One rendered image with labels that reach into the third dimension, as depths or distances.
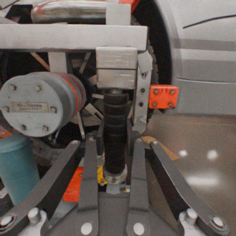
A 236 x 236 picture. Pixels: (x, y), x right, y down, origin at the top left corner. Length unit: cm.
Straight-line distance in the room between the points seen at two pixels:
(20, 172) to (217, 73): 78
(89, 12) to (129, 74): 10
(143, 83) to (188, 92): 28
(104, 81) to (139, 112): 26
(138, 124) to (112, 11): 31
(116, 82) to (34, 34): 13
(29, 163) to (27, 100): 22
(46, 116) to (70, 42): 15
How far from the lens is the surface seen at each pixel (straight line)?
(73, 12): 21
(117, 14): 20
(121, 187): 100
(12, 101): 32
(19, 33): 24
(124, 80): 16
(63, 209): 87
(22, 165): 44
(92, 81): 49
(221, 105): 72
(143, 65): 39
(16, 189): 49
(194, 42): 62
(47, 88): 27
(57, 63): 42
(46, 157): 55
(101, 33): 20
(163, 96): 41
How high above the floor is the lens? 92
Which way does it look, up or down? 20 degrees down
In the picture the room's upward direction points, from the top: 1 degrees clockwise
